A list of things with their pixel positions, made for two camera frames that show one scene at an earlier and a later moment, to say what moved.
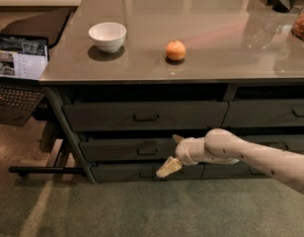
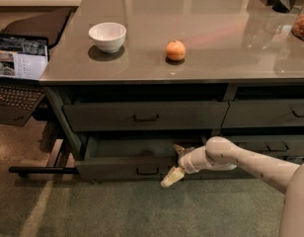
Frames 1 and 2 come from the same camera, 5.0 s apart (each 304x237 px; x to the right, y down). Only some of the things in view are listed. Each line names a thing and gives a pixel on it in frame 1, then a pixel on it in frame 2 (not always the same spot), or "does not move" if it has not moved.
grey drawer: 145,116 does not move
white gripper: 183,152 → 186,162
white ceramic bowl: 109,37 does not move
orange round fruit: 175,50 does not move
